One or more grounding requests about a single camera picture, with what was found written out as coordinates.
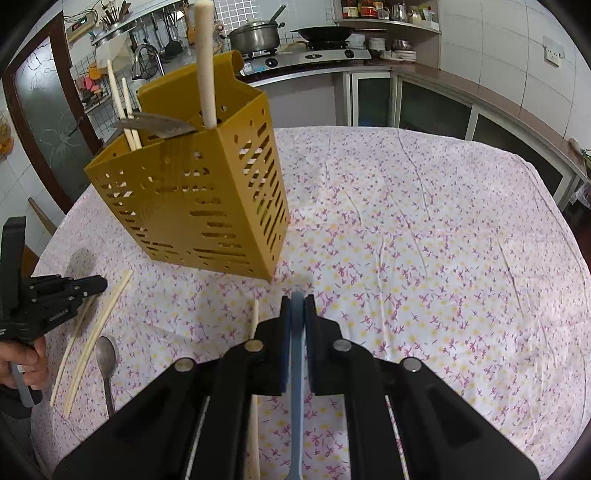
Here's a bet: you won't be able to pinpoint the metal spoon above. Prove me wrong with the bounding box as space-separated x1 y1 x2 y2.
95 336 117 417

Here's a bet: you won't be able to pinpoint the chopstick in holder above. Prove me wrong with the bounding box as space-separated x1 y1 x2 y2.
121 77 142 150
107 60 137 151

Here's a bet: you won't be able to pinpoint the kitchen counter with cabinets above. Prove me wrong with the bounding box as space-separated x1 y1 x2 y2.
242 62 590 207

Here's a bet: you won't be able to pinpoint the long wooden stick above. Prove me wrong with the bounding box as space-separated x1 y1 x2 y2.
194 0 217 129

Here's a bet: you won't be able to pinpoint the pink floral tablecloth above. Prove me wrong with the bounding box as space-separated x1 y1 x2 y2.
36 127 590 478

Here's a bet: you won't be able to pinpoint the corner shelf with condiments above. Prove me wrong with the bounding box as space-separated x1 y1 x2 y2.
332 0 441 34

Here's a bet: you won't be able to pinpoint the steel gas stove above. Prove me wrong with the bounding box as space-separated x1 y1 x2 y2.
240 48 372 77

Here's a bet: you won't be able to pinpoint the chopstick in holder left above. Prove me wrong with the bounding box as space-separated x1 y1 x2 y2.
107 60 137 151

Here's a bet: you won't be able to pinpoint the steel cooking pot with lid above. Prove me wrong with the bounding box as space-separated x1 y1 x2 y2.
228 5 287 56

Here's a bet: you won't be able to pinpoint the chopstick in holder right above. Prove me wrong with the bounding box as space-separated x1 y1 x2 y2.
121 77 142 150

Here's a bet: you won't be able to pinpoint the black wok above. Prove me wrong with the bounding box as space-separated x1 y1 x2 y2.
293 26 355 50

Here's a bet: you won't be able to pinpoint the wall timer box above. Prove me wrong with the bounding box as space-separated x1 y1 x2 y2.
65 10 98 44

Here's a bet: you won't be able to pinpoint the dark wooden glass door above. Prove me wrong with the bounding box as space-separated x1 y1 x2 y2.
2 13 103 213

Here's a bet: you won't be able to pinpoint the wall utensil rack shelf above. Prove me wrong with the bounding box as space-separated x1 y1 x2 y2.
91 0 183 47

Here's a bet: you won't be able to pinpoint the white wall power socket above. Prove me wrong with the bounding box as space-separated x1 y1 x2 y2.
543 36 565 68

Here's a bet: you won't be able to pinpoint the yellow perforated utensil holder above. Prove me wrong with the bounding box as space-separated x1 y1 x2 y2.
85 51 290 280

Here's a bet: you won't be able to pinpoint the person left hand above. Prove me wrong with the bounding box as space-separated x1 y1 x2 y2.
0 336 49 390

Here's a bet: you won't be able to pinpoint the chrome faucet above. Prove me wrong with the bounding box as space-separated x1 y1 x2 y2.
131 43 165 80

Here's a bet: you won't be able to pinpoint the stacked white plates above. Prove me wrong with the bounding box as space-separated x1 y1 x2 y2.
367 38 417 63

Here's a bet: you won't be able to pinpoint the metal knife blade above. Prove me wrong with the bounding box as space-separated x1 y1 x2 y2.
112 112 197 139

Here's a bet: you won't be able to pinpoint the wire grid wall rack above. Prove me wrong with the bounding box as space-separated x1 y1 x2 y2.
70 53 139 143

